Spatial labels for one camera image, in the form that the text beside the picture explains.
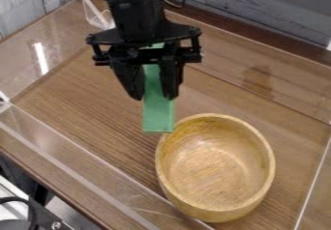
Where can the clear acrylic corner bracket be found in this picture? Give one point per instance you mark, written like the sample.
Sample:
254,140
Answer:
99,19

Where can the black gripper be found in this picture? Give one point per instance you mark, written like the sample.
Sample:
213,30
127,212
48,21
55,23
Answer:
141,26

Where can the black metal table frame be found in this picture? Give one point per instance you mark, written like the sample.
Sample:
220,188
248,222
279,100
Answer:
28,205

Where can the clear acrylic tray wall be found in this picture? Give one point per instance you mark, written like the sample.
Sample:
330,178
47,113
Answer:
96,189

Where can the green rectangular block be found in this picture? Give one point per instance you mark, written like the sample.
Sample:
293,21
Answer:
158,108

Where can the brown wooden bowl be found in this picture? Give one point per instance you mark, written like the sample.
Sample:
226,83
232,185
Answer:
216,167

